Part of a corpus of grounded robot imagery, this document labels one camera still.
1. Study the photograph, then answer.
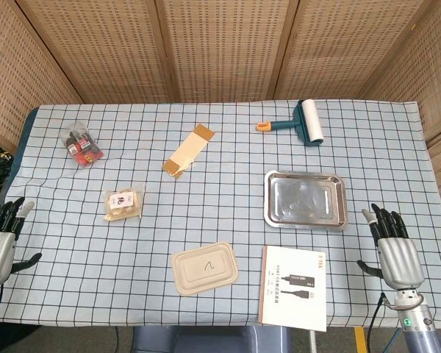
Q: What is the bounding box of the clear box with red items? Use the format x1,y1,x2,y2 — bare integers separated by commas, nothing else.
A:
58,120,104,169

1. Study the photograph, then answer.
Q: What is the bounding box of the rectangular stainless steel tray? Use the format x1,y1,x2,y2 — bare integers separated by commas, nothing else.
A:
263,169,349,232

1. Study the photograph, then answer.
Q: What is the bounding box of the black grey right robot hand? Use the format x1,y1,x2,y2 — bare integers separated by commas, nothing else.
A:
356,203,426,291

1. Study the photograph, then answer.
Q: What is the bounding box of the flat brown cardboard piece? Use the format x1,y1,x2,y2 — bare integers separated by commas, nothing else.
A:
162,124,216,180

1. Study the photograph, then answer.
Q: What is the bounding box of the blue checked tablecloth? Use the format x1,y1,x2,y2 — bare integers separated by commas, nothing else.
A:
0,99,441,329

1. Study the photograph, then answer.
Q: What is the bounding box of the beige paper pulp lid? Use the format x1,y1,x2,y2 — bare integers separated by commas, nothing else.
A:
169,241,240,297

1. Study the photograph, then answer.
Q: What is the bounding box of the woven rattan folding screen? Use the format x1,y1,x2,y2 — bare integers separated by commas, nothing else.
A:
0,0,441,155

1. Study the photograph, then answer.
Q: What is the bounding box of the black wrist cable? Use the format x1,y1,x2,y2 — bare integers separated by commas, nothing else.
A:
366,292,400,353

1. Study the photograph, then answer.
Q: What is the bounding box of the white USB cable box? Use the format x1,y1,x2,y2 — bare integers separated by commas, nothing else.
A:
258,245,329,332

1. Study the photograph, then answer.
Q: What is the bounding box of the teal lint roller orange tip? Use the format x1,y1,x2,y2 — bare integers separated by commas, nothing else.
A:
256,98,325,149

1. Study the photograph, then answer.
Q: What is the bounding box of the clear bag of snacks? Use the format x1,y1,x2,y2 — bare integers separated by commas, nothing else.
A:
102,185,146,222

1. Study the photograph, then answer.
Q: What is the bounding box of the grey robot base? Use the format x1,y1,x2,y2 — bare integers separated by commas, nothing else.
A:
131,324,292,353

